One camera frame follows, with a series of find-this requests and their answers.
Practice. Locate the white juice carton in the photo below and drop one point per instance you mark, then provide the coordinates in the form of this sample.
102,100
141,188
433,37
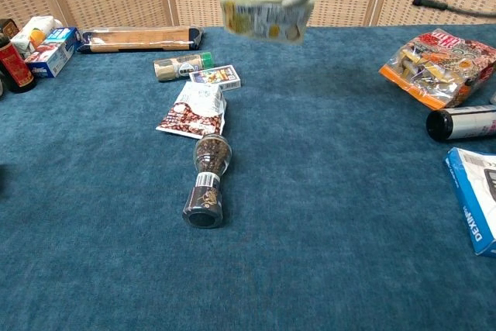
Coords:
33,32

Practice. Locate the glass pepper grinder bottle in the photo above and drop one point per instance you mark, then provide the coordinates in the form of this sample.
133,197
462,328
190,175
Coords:
209,176

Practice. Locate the spice shaker with green cap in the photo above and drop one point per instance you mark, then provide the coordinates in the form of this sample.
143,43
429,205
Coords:
176,68

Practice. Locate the white coffee bean bag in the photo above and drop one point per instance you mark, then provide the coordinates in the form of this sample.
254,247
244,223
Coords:
195,108

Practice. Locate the black and silver cylinder bottle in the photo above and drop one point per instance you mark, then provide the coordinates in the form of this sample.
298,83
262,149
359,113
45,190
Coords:
457,123

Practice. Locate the dark sauce bottle, red label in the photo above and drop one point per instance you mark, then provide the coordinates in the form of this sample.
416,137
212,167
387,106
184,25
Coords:
15,67

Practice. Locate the yellow white food packet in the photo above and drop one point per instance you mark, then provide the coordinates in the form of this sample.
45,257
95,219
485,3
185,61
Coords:
263,1

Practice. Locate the orange mixed snack bag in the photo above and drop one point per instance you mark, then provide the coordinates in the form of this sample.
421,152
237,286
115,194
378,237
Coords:
438,69

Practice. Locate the blue and white Dexin box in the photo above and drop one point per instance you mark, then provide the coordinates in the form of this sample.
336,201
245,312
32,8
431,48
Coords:
474,199

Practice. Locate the long wooden pack, dark wrap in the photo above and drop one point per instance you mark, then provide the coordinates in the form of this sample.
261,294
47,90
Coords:
139,39

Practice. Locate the brown square food tray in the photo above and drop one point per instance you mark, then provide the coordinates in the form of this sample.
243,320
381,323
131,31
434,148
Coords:
7,28

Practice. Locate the blue and white carton box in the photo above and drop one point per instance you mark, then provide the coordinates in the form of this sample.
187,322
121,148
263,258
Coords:
52,54

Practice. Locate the small card box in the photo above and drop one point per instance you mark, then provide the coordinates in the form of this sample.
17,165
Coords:
217,76

